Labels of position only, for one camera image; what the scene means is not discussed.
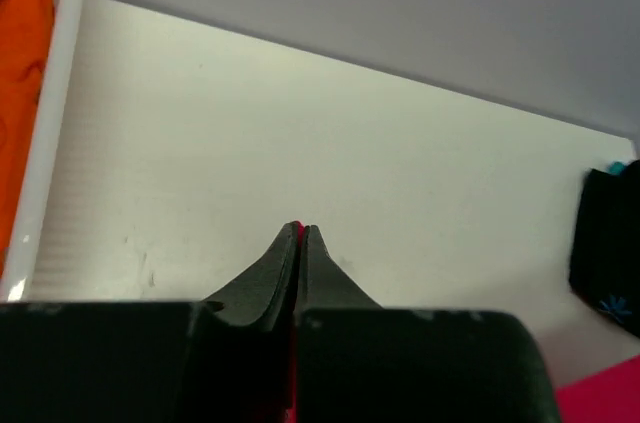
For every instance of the crimson red t-shirt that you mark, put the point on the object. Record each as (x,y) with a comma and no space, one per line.
(600,393)

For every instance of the crumpled orange t-shirt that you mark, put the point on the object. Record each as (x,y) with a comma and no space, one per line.
(26,31)

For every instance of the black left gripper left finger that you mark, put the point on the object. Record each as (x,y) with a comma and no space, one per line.
(223,358)

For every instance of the white plastic basket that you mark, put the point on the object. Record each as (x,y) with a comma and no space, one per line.
(22,251)

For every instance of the folded black t-shirt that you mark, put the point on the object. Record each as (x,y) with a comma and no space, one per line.
(604,260)

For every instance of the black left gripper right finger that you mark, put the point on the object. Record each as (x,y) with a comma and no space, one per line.
(410,363)

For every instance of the folded teal t-shirt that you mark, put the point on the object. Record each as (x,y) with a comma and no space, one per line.
(616,168)

